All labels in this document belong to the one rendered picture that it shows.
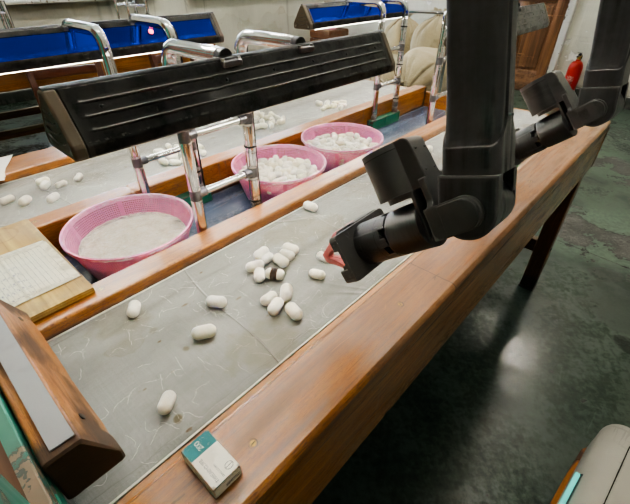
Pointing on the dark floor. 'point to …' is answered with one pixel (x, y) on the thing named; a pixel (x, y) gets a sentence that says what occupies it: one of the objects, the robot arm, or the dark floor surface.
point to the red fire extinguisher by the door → (574, 71)
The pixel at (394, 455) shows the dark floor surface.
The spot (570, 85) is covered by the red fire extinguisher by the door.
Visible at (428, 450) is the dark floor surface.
